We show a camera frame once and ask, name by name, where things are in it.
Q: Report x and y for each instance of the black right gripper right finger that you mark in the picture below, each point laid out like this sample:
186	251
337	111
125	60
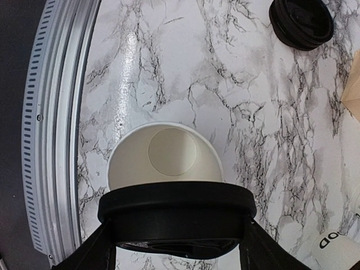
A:
258	250

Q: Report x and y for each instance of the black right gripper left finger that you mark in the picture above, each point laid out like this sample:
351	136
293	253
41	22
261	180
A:
97	252

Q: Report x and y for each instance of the white paper coffee cup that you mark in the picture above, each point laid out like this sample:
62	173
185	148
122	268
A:
332	250

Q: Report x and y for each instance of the brown paper takeout bag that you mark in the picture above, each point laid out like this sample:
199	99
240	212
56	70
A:
350	97

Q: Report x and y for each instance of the stack of black cup lids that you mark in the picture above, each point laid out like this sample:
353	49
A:
303	25

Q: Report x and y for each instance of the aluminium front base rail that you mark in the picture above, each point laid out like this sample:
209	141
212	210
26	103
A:
50	124

